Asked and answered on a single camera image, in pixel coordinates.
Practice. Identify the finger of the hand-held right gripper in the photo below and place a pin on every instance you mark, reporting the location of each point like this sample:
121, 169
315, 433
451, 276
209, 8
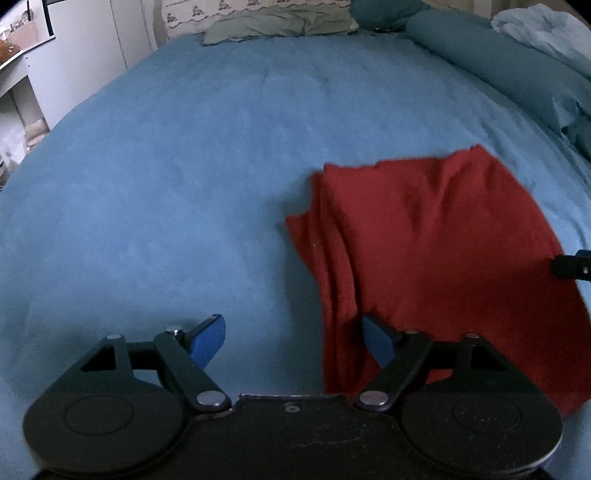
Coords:
575, 266

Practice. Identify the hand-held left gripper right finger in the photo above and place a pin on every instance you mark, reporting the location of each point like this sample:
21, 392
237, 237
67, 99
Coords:
377, 344

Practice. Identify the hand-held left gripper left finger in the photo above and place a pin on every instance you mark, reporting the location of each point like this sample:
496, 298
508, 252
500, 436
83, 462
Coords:
207, 341

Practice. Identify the red knit sweater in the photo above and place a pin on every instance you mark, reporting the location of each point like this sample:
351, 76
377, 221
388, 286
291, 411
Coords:
438, 249

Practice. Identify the bed with blue sheet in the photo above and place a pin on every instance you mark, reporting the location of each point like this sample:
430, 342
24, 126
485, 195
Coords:
184, 184

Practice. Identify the teal duvet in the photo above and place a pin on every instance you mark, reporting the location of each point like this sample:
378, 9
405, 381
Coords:
498, 69

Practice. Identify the light blue blanket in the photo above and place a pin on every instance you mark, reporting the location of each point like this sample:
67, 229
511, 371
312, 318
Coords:
549, 32

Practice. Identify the teal pillow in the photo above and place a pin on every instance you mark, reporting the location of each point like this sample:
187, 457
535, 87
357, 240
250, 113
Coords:
388, 14

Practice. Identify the white shelf unit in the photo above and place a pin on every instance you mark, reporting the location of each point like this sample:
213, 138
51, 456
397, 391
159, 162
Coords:
18, 87

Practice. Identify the white and grey wardrobe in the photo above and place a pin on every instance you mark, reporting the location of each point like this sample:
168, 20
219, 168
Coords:
101, 37

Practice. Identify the grey-green pillow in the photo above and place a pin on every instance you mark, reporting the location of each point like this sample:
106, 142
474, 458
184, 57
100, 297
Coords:
277, 25

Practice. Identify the glass jar with amber contents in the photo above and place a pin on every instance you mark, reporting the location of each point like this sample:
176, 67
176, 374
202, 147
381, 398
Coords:
5, 50

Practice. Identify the pink storage box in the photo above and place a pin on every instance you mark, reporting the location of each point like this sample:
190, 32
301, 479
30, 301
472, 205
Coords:
23, 33

